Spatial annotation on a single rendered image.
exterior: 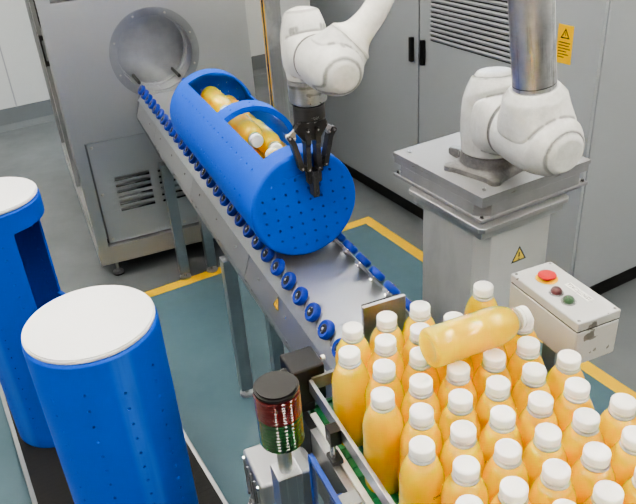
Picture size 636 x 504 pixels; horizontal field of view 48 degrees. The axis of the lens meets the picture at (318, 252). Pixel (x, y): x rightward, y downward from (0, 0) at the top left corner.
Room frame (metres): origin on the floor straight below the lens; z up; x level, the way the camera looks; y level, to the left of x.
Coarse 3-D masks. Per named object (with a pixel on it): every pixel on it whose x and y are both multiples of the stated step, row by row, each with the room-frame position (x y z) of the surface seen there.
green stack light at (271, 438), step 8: (296, 424) 0.73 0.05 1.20; (264, 432) 0.73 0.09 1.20; (272, 432) 0.72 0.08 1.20; (280, 432) 0.72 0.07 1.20; (288, 432) 0.72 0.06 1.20; (296, 432) 0.73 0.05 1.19; (264, 440) 0.73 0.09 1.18; (272, 440) 0.72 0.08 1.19; (280, 440) 0.72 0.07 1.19; (288, 440) 0.72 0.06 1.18; (296, 440) 0.72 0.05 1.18; (264, 448) 0.73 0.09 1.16; (272, 448) 0.72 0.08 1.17; (280, 448) 0.72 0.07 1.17; (288, 448) 0.72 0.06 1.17; (296, 448) 0.72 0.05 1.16
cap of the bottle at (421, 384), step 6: (414, 378) 0.92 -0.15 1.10; (420, 378) 0.92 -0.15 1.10; (426, 378) 0.92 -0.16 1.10; (414, 384) 0.91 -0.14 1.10; (420, 384) 0.91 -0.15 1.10; (426, 384) 0.90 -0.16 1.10; (432, 384) 0.91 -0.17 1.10; (414, 390) 0.90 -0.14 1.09; (420, 390) 0.90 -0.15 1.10; (426, 390) 0.90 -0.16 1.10
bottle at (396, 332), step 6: (378, 330) 1.10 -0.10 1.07; (384, 330) 1.09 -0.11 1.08; (390, 330) 1.09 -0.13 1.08; (396, 330) 1.10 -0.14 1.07; (372, 336) 1.10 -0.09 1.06; (396, 336) 1.08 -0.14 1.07; (402, 336) 1.10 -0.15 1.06; (372, 342) 1.09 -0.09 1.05; (396, 342) 1.08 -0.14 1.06; (402, 342) 1.09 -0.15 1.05; (372, 348) 1.09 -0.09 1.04; (402, 348) 1.08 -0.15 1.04
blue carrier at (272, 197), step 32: (192, 96) 2.24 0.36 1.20; (192, 128) 2.10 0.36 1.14; (224, 128) 1.92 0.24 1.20; (288, 128) 2.04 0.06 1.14; (224, 160) 1.80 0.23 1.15; (256, 160) 1.67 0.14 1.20; (288, 160) 1.60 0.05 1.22; (224, 192) 1.81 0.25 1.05; (256, 192) 1.58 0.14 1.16; (288, 192) 1.60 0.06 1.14; (320, 192) 1.63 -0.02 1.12; (352, 192) 1.66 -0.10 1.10; (256, 224) 1.57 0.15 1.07; (288, 224) 1.60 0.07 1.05; (320, 224) 1.63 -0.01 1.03
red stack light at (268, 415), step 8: (256, 400) 0.73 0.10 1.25; (296, 400) 0.73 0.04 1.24; (256, 408) 0.73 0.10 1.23; (264, 408) 0.72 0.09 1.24; (272, 408) 0.72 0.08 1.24; (280, 408) 0.72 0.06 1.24; (288, 408) 0.72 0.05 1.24; (296, 408) 0.73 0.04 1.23; (256, 416) 0.74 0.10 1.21; (264, 416) 0.72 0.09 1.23; (272, 416) 0.72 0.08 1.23; (280, 416) 0.72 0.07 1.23; (288, 416) 0.72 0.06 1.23; (296, 416) 0.73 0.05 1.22; (264, 424) 0.72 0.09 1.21; (272, 424) 0.72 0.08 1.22; (280, 424) 0.72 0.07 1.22; (288, 424) 0.72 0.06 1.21
